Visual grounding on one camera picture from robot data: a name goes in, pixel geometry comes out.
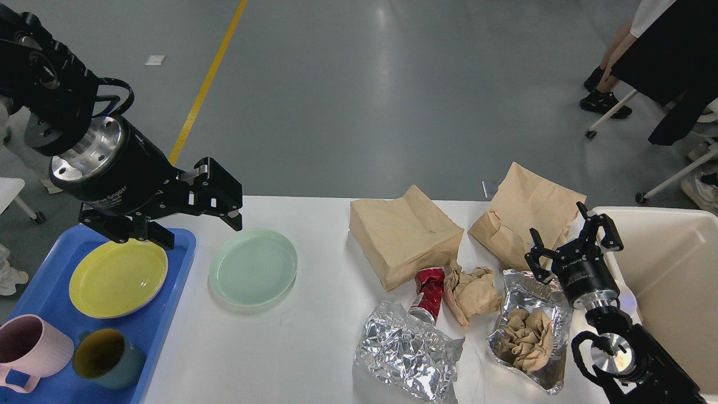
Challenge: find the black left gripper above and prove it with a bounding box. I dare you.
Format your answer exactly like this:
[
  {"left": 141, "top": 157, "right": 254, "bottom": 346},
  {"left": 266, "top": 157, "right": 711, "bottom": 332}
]
[{"left": 50, "top": 115, "right": 243, "bottom": 250}]

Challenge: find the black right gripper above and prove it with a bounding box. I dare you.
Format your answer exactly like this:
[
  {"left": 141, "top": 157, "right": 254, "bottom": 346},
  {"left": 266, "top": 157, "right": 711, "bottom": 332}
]
[{"left": 524, "top": 201, "right": 624, "bottom": 309}]

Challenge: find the mint green plate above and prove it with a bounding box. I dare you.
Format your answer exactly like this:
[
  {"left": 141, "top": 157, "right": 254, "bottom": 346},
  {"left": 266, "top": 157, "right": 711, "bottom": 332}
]
[{"left": 208, "top": 229, "right": 298, "bottom": 307}]

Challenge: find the dark teal mug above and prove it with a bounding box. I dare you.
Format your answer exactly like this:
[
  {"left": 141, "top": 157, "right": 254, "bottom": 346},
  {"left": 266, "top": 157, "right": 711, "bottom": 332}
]
[{"left": 72, "top": 328, "right": 146, "bottom": 389}]

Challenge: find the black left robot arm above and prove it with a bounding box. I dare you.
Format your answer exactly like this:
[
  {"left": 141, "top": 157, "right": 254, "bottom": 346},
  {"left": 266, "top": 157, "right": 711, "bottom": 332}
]
[{"left": 2, "top": 6, "right": 243, "bottom": 250}]

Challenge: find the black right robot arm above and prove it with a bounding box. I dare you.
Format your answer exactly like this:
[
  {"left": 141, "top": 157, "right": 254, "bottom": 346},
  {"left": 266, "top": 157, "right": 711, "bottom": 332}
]
[{"left": 524, "top": 202, "right": 705, "bottom": 403}]

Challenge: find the white paper cup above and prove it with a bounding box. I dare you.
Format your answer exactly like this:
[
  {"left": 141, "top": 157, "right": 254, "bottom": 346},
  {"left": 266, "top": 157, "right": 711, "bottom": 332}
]
[{"left": 616, "top": 281, "right": 638, "bottom": 316}]

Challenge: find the right brown paper bag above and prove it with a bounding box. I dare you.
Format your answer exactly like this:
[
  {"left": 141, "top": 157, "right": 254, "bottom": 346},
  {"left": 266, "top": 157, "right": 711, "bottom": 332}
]
[{"left": 468, "top": 163, "right": 586, "bottom": 271}]

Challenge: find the brown paper bag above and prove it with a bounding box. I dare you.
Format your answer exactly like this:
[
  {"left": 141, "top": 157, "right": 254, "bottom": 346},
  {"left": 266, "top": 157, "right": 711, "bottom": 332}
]
[
  {"left": 349, "top": 186, "right": 464, "bottom": 292},
  {"left": 468, "top": 163, "right": 586, "bottom": 271}
]

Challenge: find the yellow plate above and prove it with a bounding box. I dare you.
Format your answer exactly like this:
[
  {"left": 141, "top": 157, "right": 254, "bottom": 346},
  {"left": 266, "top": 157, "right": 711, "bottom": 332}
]
[{"left": 68, "top": 241, "right": 168, "bottom": 319}]

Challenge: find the foil bag with paper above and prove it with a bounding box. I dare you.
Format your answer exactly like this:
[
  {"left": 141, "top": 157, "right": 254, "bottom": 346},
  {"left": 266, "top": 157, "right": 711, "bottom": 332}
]
[{"left": 487, "top": 269, "right": 573, "bottom": 394}]

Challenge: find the beige plastic bin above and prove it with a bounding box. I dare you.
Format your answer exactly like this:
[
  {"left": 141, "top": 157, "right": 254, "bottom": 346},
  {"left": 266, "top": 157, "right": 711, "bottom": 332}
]
[{"left": 595, "top": 206, "right": 717, "bottom": 403}]

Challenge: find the crumpled brown paper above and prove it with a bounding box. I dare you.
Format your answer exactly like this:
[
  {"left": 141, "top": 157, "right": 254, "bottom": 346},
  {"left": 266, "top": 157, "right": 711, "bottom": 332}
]
[{"left": 443, "top": 259, "right": 501, "bottom": 329}]

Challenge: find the white sneaker at right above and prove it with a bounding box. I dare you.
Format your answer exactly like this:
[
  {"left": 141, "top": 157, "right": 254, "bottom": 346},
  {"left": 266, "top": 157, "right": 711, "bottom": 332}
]
[{"left": 680, "top": 156, "right": 717, "bottom": 215}]

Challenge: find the white sneaker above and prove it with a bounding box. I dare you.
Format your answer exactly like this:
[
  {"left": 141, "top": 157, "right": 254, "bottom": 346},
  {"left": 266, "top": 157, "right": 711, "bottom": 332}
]
[
  {"left": 680, "top": 156, "right": 717, "bottom": 215},
  {"left": 1, "top": 245, "right": 29, "bottom": 296}
]

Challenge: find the blue plastic tray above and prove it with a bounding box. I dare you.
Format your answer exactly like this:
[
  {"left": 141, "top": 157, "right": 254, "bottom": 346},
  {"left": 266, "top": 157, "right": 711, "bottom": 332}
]
[{"left": 1, "top": 225, "right": 196, "bottom": 403}]

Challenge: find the crushed red can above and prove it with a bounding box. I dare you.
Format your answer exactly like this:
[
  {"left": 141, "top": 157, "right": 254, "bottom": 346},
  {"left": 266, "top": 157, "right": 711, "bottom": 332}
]
[{"left": 408, "top": 267, "right": 445, "bottom": 326}]

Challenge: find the white table at left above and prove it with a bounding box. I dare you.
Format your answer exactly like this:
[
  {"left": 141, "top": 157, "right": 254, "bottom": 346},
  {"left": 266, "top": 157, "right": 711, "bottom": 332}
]
[{"left": 1, "top": 177, "right": 47, "bottom": 223}]

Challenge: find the white sneaker at left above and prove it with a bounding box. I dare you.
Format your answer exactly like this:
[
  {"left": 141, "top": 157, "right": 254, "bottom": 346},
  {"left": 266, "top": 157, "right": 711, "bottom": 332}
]
[{"left": 1, "top": 245, "right": 29, "bottom": 296}]

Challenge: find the left brown paper bag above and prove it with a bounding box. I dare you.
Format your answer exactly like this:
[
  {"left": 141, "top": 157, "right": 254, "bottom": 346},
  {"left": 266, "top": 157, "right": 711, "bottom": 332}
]
[{"left": 349, "top": 186, "right": 464, "bottom": 292}]

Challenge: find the person with black shoes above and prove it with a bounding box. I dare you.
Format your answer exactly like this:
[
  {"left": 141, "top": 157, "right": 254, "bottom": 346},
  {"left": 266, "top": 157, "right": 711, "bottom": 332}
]
[{"left": 579, "top": 1, "right": 674, "bottom": 115}]

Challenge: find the person in grey trousers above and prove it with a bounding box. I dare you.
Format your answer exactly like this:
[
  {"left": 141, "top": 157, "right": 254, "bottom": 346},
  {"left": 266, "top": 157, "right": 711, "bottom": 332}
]
[{"left": 0, "top": 95, "right": 65, "bottom": 195}]

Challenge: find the pink mug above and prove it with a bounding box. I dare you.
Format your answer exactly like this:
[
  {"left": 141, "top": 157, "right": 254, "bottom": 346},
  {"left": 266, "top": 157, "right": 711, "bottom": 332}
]
[{"left": 1, "top": 314, "right": 75, "bottom": 393}]

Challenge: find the white rolling chair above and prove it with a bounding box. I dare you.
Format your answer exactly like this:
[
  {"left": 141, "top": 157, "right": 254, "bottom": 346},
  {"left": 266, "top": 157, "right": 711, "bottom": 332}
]
[{"left": 584, "top": 89, "right": 718, "bottom": 205}]

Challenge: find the crumpled foil sheet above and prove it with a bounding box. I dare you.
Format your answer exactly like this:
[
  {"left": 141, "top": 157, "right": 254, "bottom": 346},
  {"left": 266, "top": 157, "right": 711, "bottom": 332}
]
[{"left": 354, "top": 301, "right": 464, "bottom": 403}]

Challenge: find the black jacket on chair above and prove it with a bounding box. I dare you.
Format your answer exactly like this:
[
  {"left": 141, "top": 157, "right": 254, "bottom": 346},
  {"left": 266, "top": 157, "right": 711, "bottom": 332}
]
[{"left": 612, "top": 1, "right": 717, "bottom": 146}]

